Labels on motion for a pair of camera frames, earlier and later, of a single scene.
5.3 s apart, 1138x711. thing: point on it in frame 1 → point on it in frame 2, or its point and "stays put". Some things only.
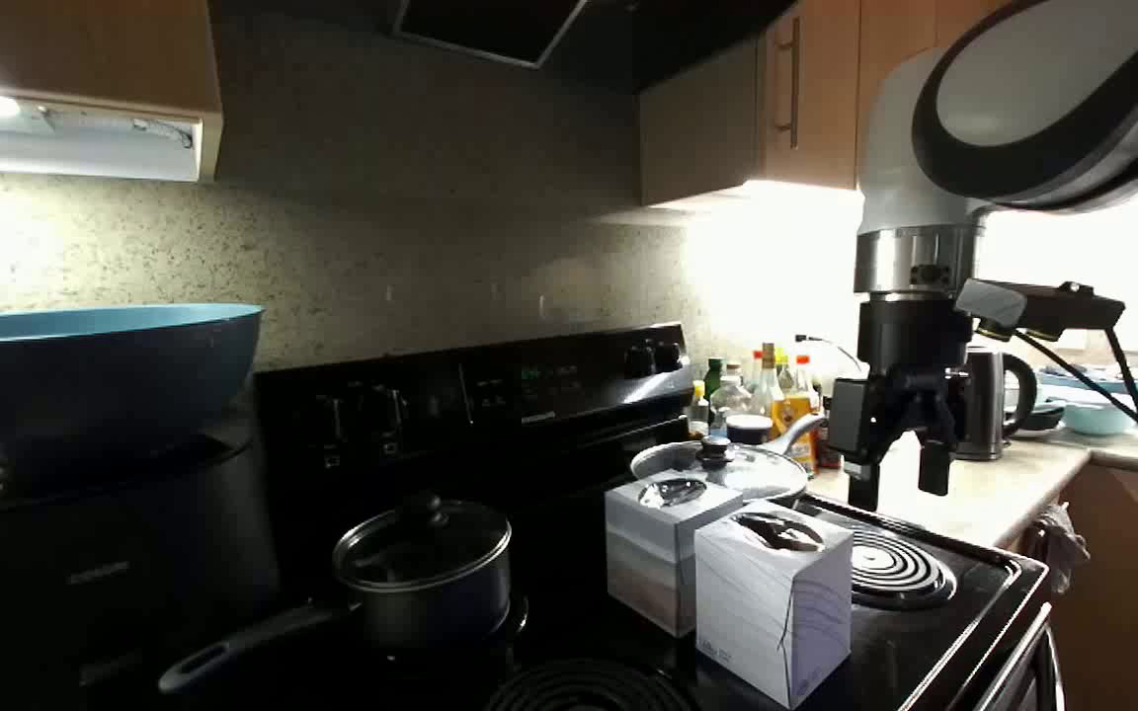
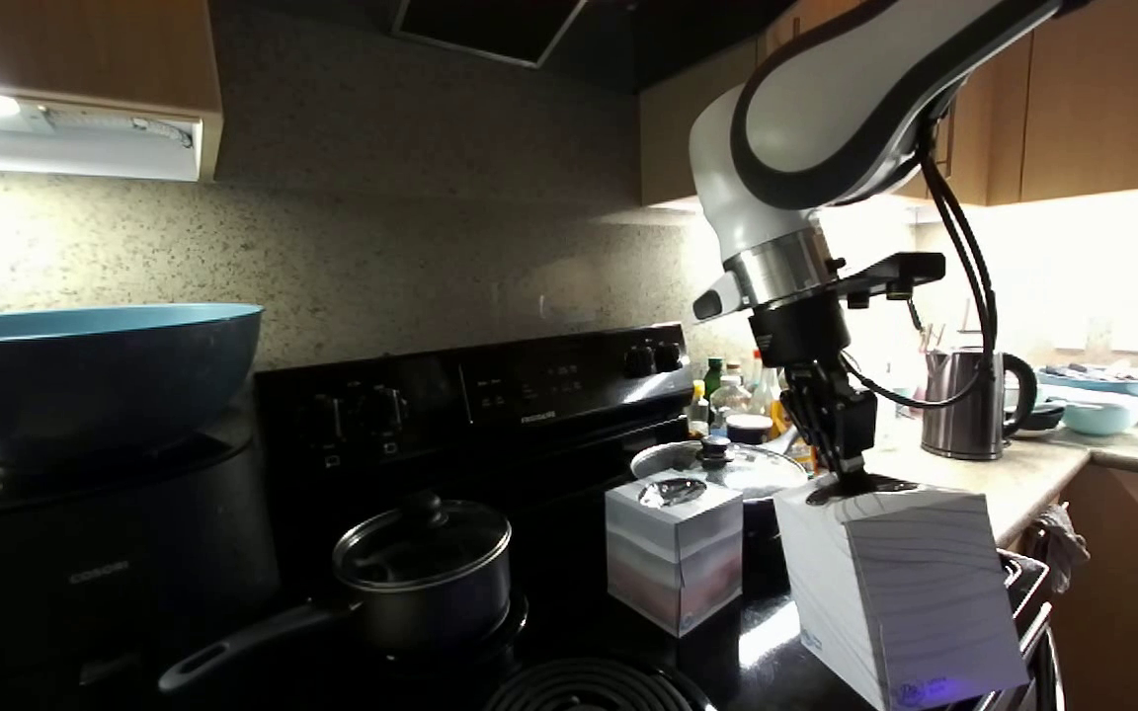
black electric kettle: [980, 402] stays put
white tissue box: [648, 548] stays put
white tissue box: [776, 597] → [904, 597]
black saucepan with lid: [423, 584] stays put
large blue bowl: [93, 388] stays put
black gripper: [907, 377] → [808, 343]
